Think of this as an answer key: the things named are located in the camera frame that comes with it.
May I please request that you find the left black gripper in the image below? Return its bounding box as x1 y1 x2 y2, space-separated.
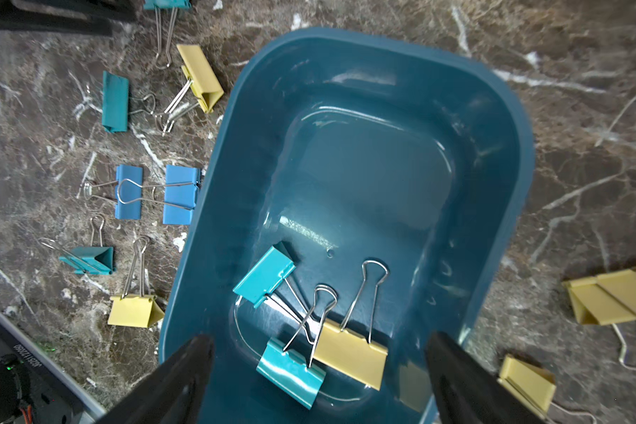
0 0 136 36

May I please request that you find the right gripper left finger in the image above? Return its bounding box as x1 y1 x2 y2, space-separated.
98 335 215 423

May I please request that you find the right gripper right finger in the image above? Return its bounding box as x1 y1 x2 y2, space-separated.
426 331 542 423

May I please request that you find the yellow binder clip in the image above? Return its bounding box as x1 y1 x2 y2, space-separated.
312 259 390 391
107 236 165 329
155 44 224 134
496 353 600 424
563 267 636 371

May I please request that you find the teal binder clip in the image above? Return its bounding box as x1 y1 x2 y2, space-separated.
38 214 116 276
142 0 192 70
232 242 308 324
102 71 157 134

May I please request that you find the blue binder clip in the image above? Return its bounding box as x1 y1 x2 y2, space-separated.
141 165 201 225
82 164 143 220

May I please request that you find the teal plastic storage box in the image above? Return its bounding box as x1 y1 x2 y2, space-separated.
159 28 535 423

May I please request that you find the yellow binder clip in box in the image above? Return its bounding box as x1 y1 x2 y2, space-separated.
312 259 390 391

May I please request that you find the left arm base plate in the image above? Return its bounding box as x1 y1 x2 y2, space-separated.
0 325 84 423

